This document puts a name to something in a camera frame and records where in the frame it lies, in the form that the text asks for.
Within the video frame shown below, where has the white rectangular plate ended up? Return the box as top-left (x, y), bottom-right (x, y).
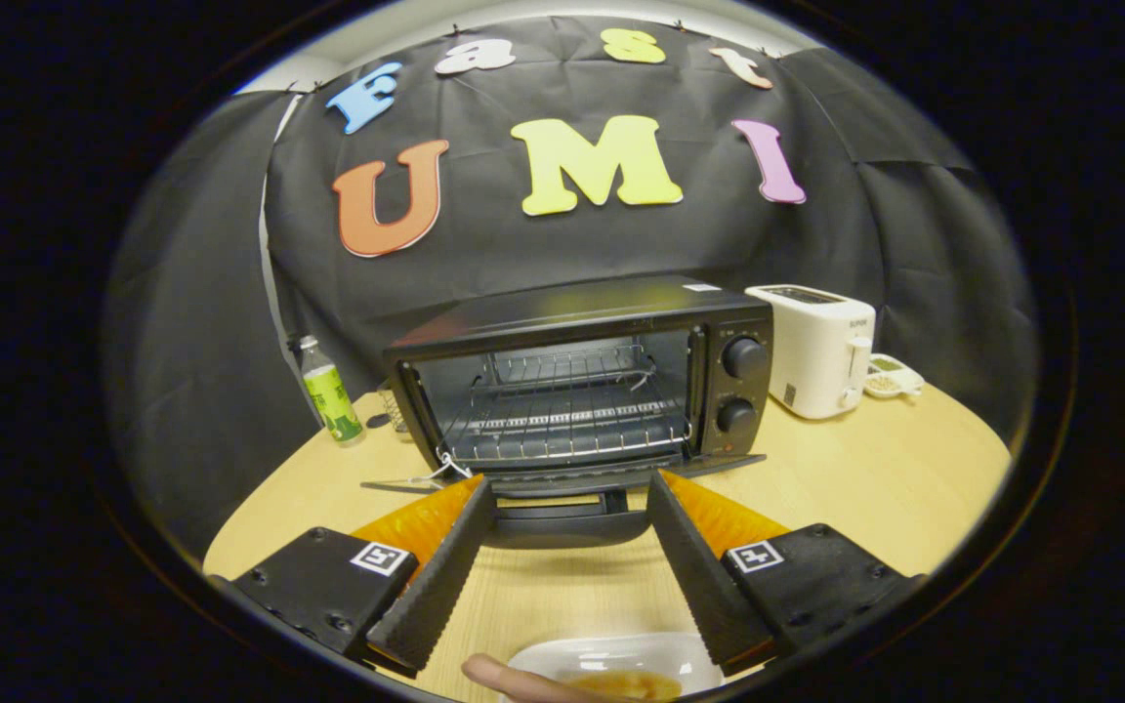
top-left (499, 632), bottom-right (726, 703)

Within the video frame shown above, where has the black toaster oven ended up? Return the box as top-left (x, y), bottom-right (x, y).
top-left (359, 275), bottom-right (775, 550)

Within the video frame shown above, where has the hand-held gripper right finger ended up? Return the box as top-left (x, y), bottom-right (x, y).
top-left (646, 471), bottom-right (927, 675)

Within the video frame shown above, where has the white divided dish with seeds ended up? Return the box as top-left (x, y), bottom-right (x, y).
top-left (863, 353), bottom-right (926, 399)

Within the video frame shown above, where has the green label plastic bottle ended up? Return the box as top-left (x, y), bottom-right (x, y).
top-left (299, 336), bottom-right (366, 447)

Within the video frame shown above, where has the clear glass cup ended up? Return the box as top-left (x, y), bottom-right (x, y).
top-left (377, 381), bottom-right (413, 437)

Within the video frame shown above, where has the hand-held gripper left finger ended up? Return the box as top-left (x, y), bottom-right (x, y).
top-left (206, 476), bottom-right (497, 675)

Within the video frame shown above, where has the white pop-up toaster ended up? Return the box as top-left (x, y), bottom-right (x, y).
top-left (745, 284), bottom-right (877, 421)

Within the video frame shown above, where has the golden bread roll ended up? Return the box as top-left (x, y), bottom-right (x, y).
top-left (562, 670), bottom-right (684, 703)

